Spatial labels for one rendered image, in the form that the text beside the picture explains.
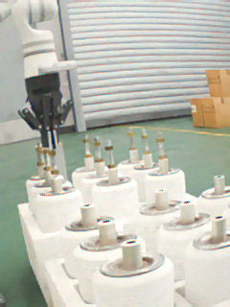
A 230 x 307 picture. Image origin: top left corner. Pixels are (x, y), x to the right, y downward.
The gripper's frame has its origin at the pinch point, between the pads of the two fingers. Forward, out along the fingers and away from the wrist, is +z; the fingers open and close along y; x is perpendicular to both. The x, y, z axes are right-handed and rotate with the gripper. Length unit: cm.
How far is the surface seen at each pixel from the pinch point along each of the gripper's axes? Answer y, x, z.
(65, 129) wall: -309, -415, 36
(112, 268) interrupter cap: 28, 48, 10
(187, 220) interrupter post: 10.5, 45.0, 9.6
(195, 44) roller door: -506, -337, -66
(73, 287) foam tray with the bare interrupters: 23.4, 33.7, 17.4
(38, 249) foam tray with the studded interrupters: 9.8, 4.0, 20.4
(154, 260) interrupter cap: 24, 51, 10
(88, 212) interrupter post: 15.3, 29.3, 8.3
